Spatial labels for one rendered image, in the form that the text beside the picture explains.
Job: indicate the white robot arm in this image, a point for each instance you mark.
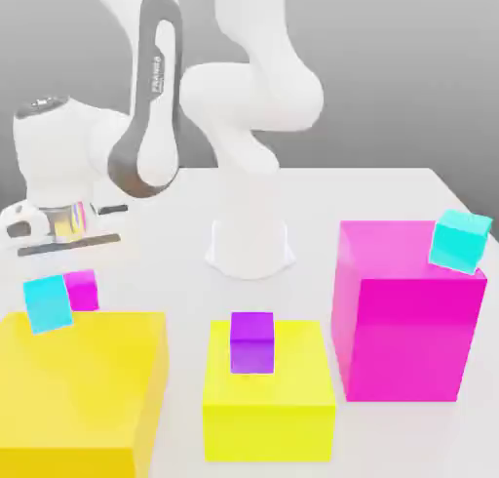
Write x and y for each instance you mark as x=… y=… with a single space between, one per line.
x=249 y=107

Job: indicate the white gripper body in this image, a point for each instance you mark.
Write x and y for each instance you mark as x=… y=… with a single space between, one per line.
x=70 y=246

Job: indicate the small cyan cube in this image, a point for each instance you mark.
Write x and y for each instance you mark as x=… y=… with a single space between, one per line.
x=47 y=304

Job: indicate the large magenta box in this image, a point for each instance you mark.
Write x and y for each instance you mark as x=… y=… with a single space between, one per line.
x=405 y=329

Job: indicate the large lemon yellow box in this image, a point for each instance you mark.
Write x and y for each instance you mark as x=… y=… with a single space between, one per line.
x=269 y=419

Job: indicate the large golden yellow box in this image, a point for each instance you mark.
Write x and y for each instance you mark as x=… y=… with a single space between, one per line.
x=74 y=384

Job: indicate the small magenta cube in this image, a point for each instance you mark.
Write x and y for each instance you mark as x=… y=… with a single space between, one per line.
x=82 y=290

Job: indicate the small purple cube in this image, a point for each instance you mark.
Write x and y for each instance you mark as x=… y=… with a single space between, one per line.
x=252 y=343

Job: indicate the small turquoise cube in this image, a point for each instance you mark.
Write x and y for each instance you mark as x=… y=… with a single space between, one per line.
x=459 y=240

